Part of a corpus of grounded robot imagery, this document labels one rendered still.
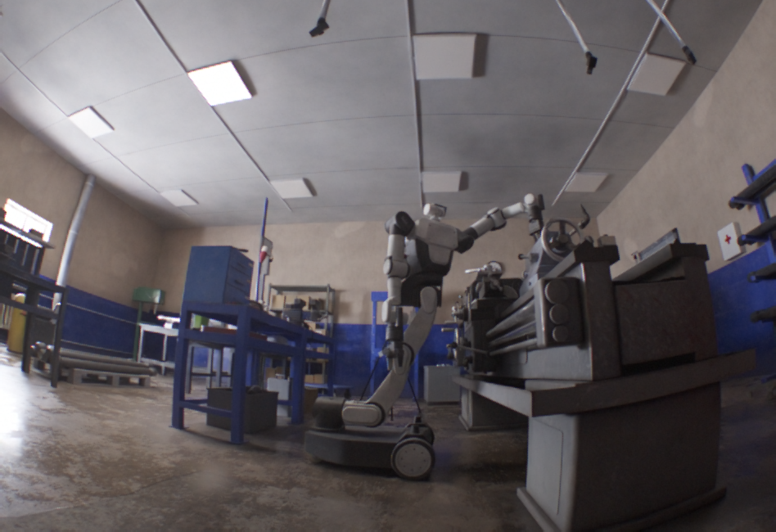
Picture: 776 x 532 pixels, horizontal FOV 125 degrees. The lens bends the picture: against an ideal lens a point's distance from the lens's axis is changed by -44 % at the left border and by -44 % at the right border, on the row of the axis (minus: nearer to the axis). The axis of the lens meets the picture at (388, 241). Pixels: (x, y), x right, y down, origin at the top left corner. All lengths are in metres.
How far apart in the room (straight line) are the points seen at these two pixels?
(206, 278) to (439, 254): 1.50
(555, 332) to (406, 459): 1.00
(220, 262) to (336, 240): 4.90
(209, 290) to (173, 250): 6.66
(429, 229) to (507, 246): 5.14
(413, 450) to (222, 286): 1.51
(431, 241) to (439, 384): 3.40
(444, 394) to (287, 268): 3.99
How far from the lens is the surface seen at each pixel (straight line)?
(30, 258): 3.84
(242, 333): 2.22
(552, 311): 0.96
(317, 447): 1.87
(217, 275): 2.40
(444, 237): 1.96
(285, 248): 7.42
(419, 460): 1.69
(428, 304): 1.86
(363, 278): 6.75
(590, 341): 0.97
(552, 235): 1.80
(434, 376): 5.06
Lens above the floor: 0.53
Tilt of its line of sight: 21 degrees up
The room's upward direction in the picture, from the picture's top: 1 degrees clockwise
